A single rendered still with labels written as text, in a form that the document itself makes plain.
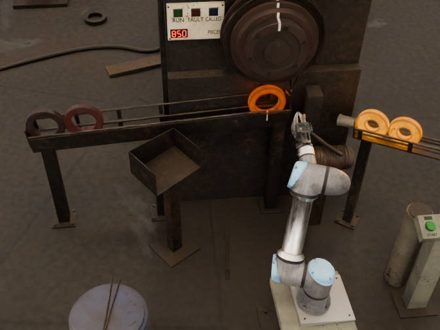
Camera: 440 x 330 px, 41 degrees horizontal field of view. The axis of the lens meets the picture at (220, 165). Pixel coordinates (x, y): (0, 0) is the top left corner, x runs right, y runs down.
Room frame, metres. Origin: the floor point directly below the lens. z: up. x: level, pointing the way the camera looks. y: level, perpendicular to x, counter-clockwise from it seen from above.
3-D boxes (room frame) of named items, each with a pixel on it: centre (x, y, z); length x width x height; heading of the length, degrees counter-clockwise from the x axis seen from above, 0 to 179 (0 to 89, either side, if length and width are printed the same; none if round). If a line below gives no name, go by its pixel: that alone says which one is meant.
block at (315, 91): (2.39, -0.46, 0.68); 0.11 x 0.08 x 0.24; 7
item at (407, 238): (1.86, -0.93, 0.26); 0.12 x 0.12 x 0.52
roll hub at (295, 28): (2.25, -0.24, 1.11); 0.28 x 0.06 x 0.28; 97
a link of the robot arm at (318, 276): (1.50, -0.43, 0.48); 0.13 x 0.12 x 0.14; 78
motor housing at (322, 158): (2.26, -0.57, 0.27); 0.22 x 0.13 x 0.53; 97
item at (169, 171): (2.01, 0.25, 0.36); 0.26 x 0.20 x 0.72; 132
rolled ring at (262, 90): (2.35, -0.22, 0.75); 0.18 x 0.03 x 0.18; 98
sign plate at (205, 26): (2.42, 0.13, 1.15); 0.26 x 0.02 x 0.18; 97
